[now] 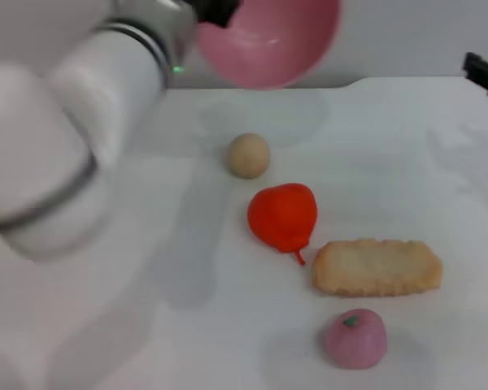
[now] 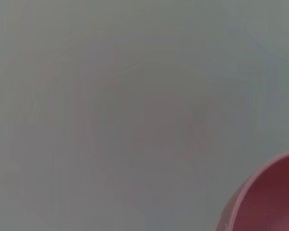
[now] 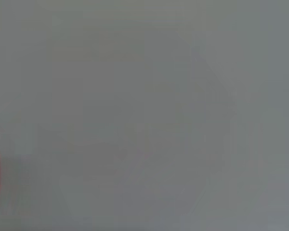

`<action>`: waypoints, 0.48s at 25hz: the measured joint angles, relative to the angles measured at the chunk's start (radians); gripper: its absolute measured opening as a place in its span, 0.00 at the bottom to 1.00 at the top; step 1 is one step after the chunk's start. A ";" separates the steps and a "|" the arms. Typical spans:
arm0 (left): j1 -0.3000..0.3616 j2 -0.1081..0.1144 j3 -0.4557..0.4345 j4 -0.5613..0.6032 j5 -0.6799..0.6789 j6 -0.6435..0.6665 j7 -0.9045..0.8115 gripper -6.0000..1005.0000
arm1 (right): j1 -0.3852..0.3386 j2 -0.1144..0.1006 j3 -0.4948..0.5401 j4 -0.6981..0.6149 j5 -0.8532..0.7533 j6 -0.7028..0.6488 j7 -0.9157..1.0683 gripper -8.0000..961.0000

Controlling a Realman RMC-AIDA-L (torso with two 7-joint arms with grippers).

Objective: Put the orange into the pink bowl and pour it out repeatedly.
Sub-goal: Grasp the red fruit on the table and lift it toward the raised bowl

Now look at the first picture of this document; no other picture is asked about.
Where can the pink toy peach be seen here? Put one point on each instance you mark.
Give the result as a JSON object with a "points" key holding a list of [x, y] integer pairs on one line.
{"points": [[355, 339]]}

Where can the pink plastic bowl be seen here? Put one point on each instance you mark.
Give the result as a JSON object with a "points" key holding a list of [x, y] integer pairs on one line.
{"points": [[268, 53]]}

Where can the tan oblong biscuit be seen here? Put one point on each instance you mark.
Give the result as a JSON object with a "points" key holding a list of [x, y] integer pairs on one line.
{"points": [[374, 268]]}

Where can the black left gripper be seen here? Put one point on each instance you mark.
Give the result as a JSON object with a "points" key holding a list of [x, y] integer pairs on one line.
{"points": [[205, 10]]}

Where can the orange toy fruit with stem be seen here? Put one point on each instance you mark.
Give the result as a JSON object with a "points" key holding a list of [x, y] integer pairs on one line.
{"points": [[282, 215]]}

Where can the beige round bun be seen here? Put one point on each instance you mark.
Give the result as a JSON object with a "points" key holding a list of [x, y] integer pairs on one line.
{"points": [[249, 156]]}

